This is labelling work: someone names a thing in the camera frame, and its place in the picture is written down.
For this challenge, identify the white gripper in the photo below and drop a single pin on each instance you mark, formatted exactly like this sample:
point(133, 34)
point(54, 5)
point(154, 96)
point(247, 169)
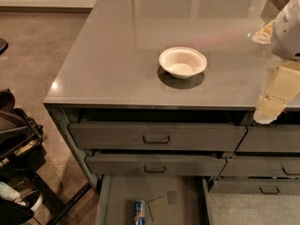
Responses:
point(288, 32)

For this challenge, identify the grey top right drawer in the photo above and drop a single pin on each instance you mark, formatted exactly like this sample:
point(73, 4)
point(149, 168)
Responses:
point(281, 136)

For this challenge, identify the grey middle right drawer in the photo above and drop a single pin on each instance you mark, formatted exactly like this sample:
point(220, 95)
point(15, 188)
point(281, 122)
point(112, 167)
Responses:
point(262, 167)

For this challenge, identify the grey counter cabinet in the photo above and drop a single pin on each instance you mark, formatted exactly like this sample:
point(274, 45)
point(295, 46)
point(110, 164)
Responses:
point(113, 66)

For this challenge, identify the grey bottom right drawer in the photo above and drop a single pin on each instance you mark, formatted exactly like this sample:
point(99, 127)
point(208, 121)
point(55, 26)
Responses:
point(256, 186)

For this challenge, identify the grey open bottom drawer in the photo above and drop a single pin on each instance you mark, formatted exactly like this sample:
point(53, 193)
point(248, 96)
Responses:
point(187, 197)

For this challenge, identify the grey middle left drawer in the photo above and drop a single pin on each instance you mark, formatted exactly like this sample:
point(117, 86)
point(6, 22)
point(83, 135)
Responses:
point(170, 163)

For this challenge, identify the grey top left drawer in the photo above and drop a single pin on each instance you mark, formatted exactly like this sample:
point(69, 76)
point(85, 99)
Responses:
point(159, 130)

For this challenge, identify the white paper bowl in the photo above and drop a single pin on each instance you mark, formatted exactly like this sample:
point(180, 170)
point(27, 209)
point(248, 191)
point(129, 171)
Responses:
point(182, 62)

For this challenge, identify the grey square card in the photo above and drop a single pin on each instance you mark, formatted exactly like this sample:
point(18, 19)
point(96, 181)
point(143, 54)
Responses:
point(159, 208)

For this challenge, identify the black round object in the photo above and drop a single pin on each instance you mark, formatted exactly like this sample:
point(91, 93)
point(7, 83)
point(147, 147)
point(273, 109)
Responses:
point(3, 45)

